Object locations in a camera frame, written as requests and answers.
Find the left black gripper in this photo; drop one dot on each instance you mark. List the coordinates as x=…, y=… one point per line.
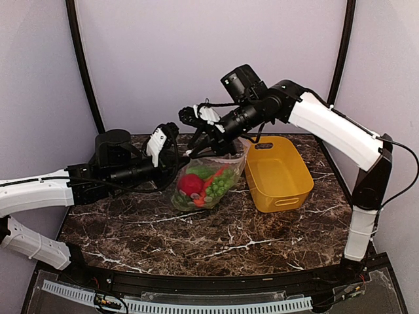
x=168, y=169

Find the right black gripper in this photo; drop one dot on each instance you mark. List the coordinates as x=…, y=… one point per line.
x=216, y=140

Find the red toy tomato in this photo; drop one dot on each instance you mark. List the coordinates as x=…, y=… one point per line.
x=190, y=184

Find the green toy cucumber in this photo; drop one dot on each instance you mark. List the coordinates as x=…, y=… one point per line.
x=203, y=172

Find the clear zip top bag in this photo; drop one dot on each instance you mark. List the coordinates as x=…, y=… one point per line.
x=204, y=181

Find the red toy chili pepper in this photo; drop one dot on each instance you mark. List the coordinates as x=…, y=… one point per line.
x=199, y=202

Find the green toy grapes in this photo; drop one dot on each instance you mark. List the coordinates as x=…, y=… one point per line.
x=219, y=186

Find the yellow plastic basket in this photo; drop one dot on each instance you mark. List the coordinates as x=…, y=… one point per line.
x=277, y=177

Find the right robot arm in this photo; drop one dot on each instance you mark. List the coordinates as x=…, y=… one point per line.
x=290, y=103

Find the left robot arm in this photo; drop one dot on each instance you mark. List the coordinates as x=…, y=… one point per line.
x=116, y=167

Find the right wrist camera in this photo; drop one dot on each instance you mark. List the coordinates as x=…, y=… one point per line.
x=201, y=115

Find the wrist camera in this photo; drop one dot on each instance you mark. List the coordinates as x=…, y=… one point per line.
x=162, y=138
x=201, y=115

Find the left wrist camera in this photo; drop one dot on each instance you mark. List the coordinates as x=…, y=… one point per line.
x=162, y=138

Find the white slotted cable duct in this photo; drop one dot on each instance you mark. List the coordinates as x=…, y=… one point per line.
x=153, y=302

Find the left black frame post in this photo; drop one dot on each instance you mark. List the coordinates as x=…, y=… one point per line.
x=82, y=65

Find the black frame post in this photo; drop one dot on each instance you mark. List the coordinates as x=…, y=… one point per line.
x=343, y=51
x=82, y=65

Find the right black frame post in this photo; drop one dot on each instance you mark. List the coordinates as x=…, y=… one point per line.
x=343, y=51

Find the black front rail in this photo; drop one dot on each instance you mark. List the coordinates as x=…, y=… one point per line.
x=134, y=284

